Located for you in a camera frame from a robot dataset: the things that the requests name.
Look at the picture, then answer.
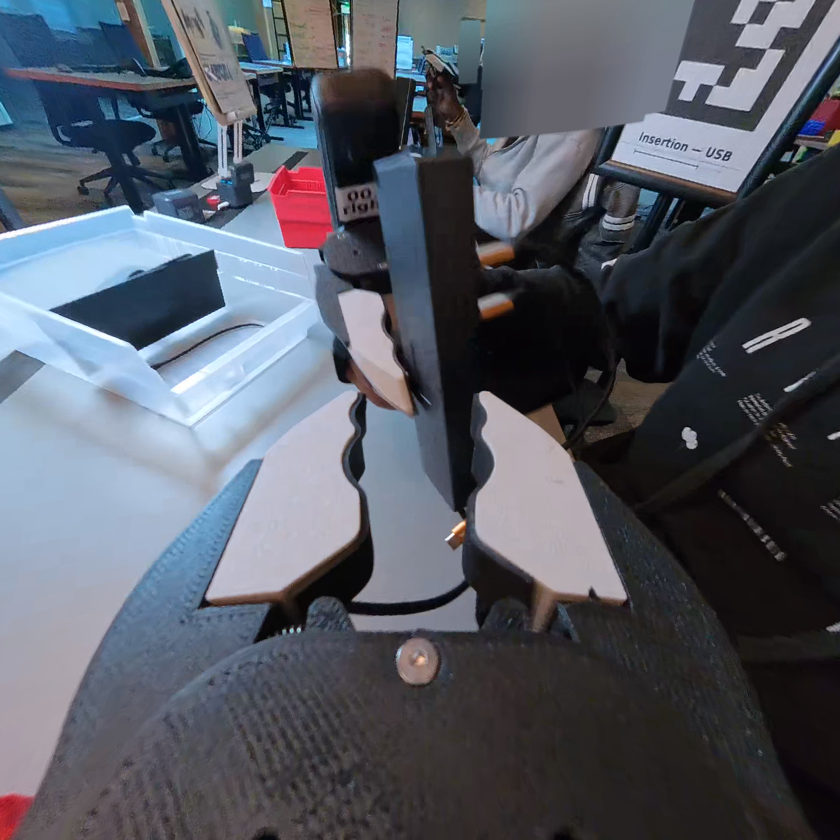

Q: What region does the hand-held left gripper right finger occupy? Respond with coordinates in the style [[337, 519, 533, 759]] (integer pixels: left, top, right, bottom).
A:
[[462, 392, 629, 632]]

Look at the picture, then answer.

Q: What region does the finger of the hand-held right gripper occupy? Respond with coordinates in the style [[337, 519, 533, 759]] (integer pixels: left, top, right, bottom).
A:
[[338, 289, 417, 417]]

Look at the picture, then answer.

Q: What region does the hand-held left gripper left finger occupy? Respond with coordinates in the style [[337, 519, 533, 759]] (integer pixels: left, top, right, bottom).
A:
[[205, 392, 375, 621]]

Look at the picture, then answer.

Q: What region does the black seven-port usb hub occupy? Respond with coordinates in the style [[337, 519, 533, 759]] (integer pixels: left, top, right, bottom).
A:
[[374, 150, 481, 513]]

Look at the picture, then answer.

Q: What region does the black red-tipped USB cable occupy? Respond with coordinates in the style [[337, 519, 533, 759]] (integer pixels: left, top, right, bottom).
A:
[[346, 520, 471, 616]]

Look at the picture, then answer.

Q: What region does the clear plastic box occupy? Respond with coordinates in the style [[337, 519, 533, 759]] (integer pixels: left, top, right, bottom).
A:
[[0, 205, 322, 427]]

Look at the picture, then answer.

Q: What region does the red plastic bin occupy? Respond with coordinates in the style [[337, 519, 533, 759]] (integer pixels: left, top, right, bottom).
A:
[[0, 794, 35, 840], [269, 166, 334, 249]]

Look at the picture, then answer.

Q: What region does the person's right forearm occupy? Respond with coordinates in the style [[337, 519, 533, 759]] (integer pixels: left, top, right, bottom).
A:
[[476, 147, 840, 414]]

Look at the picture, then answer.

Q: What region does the person's right hand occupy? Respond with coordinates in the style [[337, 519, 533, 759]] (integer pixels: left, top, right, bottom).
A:
[[478, 241, 517, 320]]

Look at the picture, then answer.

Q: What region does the small grey device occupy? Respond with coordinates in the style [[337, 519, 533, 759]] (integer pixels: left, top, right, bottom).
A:
[[152, 190, 206, 224], [217, 163, 256, 207]]

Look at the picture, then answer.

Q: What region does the tan document board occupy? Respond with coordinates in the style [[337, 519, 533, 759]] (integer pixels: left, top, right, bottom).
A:
[[161, 0, 258, 191]]

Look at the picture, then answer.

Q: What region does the black foam pad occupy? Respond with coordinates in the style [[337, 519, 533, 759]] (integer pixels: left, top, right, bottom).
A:
[[51, 249, 226, 350]]

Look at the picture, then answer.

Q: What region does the black office chair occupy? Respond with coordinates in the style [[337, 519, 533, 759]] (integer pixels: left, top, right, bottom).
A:
[[36, 82, 173, 212]]

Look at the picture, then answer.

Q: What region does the wooden desk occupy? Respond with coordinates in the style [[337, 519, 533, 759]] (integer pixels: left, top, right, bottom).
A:
[[7, 66, 211, 185]]

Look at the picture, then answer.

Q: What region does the black white sign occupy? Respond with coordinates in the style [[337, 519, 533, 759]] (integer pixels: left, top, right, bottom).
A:
[[610, 0, 840, 198]]

